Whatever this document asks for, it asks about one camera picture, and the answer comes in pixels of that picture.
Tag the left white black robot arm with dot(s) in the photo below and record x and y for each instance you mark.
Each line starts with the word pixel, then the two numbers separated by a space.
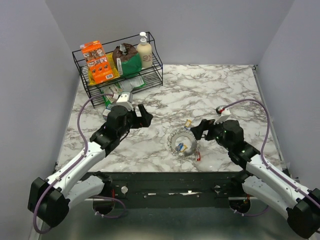
pixel 51 199

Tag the green white snack pouch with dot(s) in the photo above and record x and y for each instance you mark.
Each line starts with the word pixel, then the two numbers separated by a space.
pixel 127 85

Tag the cream pump lotion bottle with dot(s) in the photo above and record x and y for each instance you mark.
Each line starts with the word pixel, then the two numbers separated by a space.
pixel 145 51

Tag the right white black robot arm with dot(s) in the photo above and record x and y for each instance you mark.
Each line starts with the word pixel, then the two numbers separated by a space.
pixel 298 204

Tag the blue key tag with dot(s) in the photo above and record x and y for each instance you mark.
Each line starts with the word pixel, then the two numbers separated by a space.
pixel 179 147

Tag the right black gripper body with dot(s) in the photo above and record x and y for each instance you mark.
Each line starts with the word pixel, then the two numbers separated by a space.
pixel 214 131

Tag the red key tag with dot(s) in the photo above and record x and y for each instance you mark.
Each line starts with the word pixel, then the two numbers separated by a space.
pixel 197 156

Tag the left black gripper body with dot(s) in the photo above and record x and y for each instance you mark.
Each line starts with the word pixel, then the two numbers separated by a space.
pixel 134 121

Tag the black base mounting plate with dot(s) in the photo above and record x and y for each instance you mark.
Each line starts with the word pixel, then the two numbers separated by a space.
pixel 155 190

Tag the orange product box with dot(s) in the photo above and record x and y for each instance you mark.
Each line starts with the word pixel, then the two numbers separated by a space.
pixel 92 50

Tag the black wire shelf rack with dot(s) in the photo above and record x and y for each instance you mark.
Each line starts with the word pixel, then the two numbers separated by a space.
pixel 152 76

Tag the small blue white box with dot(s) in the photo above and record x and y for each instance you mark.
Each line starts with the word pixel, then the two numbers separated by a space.
pixel 107 110

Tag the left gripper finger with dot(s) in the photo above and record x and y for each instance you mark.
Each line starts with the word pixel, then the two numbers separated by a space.
pixel 142 110
pixel 146 119

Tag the brown and green bag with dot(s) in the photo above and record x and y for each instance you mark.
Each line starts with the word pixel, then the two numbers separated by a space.
pixel 127 60

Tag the yellow key tag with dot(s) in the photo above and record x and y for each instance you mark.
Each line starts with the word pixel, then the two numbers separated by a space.
pixel 188 124

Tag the yellow packet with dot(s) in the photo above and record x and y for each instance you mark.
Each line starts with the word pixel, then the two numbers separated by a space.
pixel 112 67

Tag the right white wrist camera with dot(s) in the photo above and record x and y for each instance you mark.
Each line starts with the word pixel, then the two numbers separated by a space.
pixel 223 114

